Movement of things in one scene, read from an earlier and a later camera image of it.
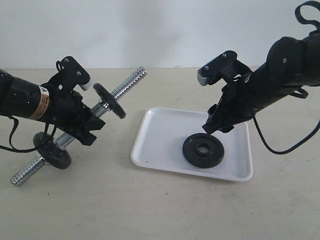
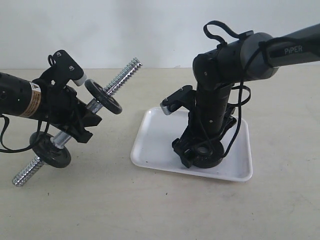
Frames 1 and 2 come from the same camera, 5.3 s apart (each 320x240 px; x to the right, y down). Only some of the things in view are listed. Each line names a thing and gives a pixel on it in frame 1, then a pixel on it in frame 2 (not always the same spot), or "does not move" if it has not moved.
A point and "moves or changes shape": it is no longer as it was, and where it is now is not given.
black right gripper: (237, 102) → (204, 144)
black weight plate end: (111, 102) moves or changes shape
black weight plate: (203, 150) does not move
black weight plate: (49, 150) does not move
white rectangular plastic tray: (162, 133) does not move
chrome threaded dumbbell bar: (66, 140) → (92, 107)
